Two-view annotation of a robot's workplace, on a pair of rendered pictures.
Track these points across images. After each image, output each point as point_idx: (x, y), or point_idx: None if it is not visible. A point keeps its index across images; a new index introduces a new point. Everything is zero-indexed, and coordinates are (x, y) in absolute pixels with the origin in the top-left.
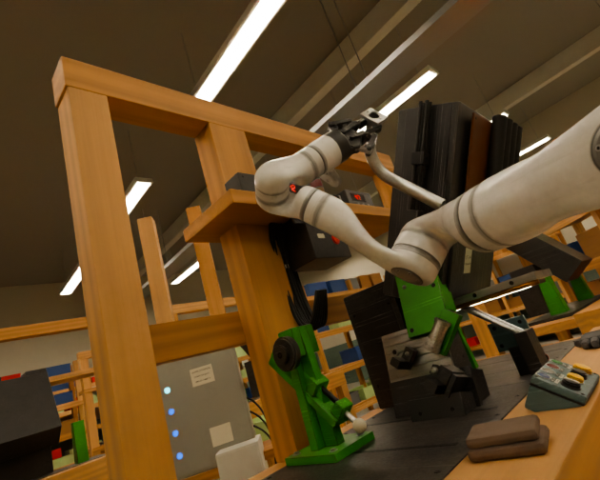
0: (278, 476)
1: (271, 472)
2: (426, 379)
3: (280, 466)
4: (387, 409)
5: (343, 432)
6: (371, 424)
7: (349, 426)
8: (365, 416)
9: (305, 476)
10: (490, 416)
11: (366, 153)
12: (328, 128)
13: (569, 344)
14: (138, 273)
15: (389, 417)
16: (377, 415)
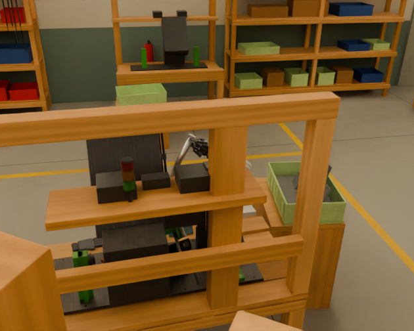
0: (252, 274)
1: (245, 296)
2: (190, 245)
3: (238, 299)
4: (170, 292)
5: (194, 304)
6: (196, 280)
7: (183, 311)
8: (165, 315)
9: (247, 264)
10: (194, 241)
11: (201, 155)
12: (207, 142)
13: (70, 259)
14: (295, 206)
15: (187, 279)
16: (182, 289)
